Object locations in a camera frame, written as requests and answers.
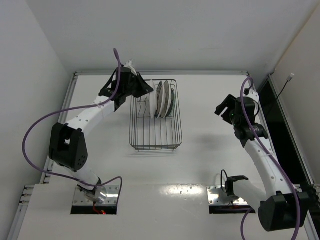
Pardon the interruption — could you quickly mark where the green red rimmed plate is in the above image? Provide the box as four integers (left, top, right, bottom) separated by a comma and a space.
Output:
154, 81, 163, 118
149, 79, 158, 119

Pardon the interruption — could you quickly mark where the white grey rimmed plate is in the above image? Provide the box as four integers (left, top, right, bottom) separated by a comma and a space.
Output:
160, 80, 170, 118

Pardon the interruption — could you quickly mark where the small blue patterned plate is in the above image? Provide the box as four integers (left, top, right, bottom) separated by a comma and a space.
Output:
166, 89, 175, 117

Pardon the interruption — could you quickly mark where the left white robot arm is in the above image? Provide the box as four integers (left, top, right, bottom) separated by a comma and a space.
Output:
48, 66, 154, 203

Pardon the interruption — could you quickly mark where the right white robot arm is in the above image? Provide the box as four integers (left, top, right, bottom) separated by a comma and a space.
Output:
215, 94, 311, 235

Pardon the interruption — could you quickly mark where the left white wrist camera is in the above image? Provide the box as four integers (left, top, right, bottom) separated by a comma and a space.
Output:
124, 59, 138, 76

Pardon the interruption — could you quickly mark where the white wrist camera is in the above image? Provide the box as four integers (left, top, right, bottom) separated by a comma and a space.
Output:
124, 59, 138, 76
244, 88, 260, 103

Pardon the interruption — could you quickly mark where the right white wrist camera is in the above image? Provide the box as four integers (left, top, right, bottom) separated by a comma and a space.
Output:
244, 88, 260, 103

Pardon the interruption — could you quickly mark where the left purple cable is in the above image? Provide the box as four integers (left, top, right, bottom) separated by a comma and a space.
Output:
21, 48, 123, 193

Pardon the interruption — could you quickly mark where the metal wire dish rack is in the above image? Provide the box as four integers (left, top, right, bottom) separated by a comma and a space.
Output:
129, 79, 183, 151

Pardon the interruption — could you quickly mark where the black wall cable with plug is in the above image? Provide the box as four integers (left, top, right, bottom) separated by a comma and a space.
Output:
264, 72, 295, 118

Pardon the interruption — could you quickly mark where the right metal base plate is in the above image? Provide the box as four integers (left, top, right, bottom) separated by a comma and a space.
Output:
206, 185, 249, 207

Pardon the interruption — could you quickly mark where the metal base plate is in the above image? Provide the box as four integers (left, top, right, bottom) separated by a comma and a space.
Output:
72, 185, 119, 207
206, 185, 249, 207

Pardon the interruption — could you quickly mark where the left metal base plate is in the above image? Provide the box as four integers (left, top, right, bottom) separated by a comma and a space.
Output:
72, 185, 119, 207

